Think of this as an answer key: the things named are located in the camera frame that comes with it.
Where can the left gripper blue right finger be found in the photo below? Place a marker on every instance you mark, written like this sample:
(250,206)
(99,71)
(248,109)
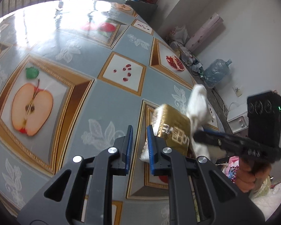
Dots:
(152,149)

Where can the right hand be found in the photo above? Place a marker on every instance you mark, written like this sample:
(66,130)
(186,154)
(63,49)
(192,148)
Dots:
(246,179)

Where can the white plastic bag by wall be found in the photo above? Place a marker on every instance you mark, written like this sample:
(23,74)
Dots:
(179,34)

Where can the black tracking camera box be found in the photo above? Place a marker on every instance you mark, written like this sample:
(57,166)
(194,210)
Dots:
(264,113)

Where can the white wall socket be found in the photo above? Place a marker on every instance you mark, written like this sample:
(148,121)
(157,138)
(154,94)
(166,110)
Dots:
(238,91)

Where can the grey storage cabinet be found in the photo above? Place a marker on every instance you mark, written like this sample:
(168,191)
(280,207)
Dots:
(145,10)

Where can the white water dispenser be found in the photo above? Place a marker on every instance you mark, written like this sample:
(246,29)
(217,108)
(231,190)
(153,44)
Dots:
(237,118)

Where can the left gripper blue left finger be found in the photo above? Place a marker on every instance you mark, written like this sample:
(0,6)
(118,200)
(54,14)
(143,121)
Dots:
(128,148)

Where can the gold tissue pack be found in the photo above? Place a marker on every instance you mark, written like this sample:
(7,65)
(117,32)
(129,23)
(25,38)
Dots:
(177,129)

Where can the pink rolled mat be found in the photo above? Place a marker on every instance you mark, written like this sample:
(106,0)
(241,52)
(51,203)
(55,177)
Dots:
(204,31)

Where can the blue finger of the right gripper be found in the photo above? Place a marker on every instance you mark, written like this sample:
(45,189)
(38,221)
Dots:
(214,134)

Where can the empty water jug on floor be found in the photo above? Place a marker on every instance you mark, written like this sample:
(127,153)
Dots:
(216,72)

